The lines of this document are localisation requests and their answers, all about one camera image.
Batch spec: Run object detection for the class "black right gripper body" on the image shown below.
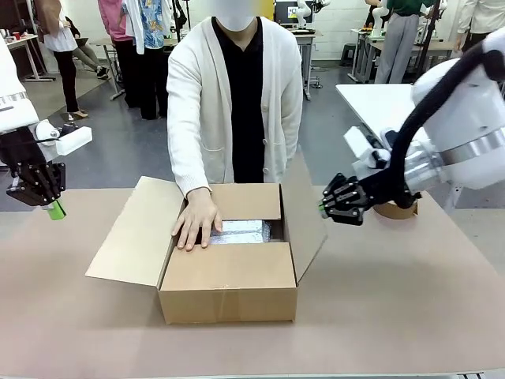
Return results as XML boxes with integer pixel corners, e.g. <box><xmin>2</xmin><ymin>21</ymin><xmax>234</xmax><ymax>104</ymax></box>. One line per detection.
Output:
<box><xmin>356</xmin><ymin>167</ymin><xmax>413</xmax><ymax>213</ymax></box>

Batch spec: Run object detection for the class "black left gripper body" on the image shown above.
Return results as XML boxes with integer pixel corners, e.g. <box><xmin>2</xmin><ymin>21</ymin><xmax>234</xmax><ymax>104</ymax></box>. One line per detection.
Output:
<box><xmin>0</xmin><ymin>125</ymin><xmax>49</xmax><ymax>178</ymax></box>

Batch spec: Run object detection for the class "bubble wrap bundle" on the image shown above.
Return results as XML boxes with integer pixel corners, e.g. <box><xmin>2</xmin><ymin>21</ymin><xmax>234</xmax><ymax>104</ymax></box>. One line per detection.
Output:
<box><xmin>208</xmin><ymin>218</ymin><xmax>285</xmax><ymax>246</ymax></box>

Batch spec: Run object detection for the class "brown cardboard box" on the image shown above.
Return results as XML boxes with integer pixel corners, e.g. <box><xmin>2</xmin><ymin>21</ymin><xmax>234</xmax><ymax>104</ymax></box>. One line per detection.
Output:
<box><xmin>84</xmin><ymin>149</ymin><xmax>329</xmax><ymax>326</ymax></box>

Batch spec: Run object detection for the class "person's left forearm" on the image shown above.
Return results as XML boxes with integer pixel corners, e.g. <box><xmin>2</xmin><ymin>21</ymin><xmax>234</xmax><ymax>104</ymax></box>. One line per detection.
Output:
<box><xmin>280</xmin><ymin>98</ymin><xmax>305</xmax><ymax>163</ymax></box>

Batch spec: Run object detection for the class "person's right forearm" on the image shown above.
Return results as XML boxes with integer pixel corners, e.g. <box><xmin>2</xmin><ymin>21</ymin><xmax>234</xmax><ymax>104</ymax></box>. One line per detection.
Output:
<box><xmin>167</xmin><ymin>129</ymin><xmax>213</xmax><ymax>198</ymax></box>

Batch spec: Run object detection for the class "person's right hand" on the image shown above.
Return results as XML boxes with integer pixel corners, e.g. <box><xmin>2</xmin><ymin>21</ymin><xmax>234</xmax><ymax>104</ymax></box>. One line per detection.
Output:
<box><xmin>170</xmin><ymin>187</ymin><xmax>223</xmax><ymax>252</ymax></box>

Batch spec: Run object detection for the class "brown packing tape roll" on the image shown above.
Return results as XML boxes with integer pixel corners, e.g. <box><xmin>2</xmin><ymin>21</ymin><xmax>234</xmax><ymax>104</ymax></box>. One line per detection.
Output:
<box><xmin>372</xmin><ymin>199</ymin><xmax>420</xmax><ymax>221</ymax></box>

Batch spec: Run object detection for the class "white side table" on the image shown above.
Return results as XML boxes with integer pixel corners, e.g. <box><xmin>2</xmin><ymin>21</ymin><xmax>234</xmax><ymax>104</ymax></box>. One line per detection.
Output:
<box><xmin>335</xmin><ymin>83</ymin><xmax>465</xmax><ymax>212</ymax></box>

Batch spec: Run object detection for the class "grey desk with red cup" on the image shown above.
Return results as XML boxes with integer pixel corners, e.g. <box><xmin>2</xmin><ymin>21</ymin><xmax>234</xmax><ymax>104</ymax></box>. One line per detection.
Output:
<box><xmin>0</xmin><ymin>33</ymin><xmax>58</xmax><ymax>83</ymax></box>

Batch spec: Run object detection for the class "seated person in grey trousers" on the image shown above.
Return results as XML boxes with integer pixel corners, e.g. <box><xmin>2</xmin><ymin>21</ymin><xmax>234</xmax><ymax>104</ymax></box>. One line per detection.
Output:
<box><xmin>62</xmin><ymin>15</ymin><xmax>111</xmax><ymax>81</ymax></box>

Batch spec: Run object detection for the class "person in white top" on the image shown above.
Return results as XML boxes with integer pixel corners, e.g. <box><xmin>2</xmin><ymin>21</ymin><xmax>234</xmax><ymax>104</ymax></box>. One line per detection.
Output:
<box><xmin>33</xmin><ymin>0</ymin><xmax>90</xmax><ymax>122</ymax></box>

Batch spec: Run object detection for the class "grey stool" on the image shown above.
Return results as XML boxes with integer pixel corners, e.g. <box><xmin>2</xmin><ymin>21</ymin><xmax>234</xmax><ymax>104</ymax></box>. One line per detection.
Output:
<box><xmin>339</xmin><ymin>43</ymin><xmax>359</xmax><ymax>68</ymax></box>

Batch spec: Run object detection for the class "grey desk with robot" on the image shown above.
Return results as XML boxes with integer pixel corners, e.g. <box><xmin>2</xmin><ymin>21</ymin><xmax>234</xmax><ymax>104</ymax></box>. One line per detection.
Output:
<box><xmin>350</xmin><ymin>27</ymin><xmax>462</xmax><ymax>84</ymax></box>

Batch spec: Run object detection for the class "person in green top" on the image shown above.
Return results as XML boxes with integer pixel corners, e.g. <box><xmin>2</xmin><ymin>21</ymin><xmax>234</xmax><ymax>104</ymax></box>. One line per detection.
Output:
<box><xmin>373</xmin><ymin>0</ymin><xmax>434</xmax><ymax>85</ymax></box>

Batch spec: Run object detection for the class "grey desk with monitor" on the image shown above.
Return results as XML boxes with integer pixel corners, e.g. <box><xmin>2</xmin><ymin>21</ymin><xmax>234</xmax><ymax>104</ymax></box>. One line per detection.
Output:
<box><xmin>294</xmin><ymin>28</ymin><xmax>324</xmax><ymax>101</ymax></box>

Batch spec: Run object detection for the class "person in pink top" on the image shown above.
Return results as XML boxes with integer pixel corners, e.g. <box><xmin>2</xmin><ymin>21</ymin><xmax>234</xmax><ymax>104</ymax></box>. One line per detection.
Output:
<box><xmin>97</xmin><ymin>0</ymin><xmax>137</xmax><ymax>109</ymax></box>

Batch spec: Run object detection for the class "black slanted pole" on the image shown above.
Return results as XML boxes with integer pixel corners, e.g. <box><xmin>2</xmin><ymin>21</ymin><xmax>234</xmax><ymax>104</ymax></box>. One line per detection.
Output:
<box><xmin>416</xmin><ymin>0</ymin><xmax>444</xmax><ymax>74</ymax></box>

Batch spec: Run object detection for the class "person in white cardigan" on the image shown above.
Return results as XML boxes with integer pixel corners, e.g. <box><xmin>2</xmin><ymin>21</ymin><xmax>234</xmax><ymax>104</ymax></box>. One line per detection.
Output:
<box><xmin>166</xmin><ymin>0</ymin><xmax>305</xmax><ymax>195</ymax></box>

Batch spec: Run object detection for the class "person in blue floral shirt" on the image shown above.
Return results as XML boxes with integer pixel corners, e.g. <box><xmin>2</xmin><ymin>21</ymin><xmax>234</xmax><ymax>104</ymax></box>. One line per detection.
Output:
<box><xmin>121</xmin><ymin>0</ymin><xmax>177</xmax><ymax>121</ymax></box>

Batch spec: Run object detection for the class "black computer monitor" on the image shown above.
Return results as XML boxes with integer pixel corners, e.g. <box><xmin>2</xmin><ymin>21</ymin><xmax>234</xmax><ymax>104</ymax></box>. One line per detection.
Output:
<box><xmin>275</xmin><ymin>0</ymin><xmax>313</xmax><ymax>28</ymax></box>

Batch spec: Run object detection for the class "person in cream top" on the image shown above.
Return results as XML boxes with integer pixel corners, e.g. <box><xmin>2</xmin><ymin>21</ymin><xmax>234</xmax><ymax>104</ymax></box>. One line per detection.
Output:
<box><xmin>453</xmin><ymin>0</ymin><xmax>505</xmax><ymax>53</ymax></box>

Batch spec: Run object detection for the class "black tripod stand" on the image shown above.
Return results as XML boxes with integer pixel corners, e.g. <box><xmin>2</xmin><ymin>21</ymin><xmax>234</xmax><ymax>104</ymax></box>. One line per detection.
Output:
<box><xmin>171</xmin><ymin>0</ymin><xmax>189</xmax><ymax>43</ymax></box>

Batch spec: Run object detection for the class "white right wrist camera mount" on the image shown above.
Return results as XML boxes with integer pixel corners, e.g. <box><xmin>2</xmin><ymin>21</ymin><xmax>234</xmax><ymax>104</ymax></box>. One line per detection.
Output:
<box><xmin>342</xmin><ymin>125</ymin><xmax>400</xmax><ymax>181</ymax></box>

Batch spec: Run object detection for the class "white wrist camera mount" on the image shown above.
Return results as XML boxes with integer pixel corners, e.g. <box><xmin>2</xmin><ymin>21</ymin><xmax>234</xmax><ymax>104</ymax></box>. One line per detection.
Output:
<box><xmin>34</xmin><ymin>120</ymin><xmax>94</xmax><ymax>159</ymax></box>
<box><xmin>342</xmin><ymin>125</ymin><xmax>400</xmax><ymax>181</ymax></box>

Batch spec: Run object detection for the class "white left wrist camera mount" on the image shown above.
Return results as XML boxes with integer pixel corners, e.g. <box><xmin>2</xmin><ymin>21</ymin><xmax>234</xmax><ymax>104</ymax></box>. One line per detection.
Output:
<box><xmin>34</xmin><ymin>120</ymin><xmax>94</xmax><ymax>159</ymax></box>

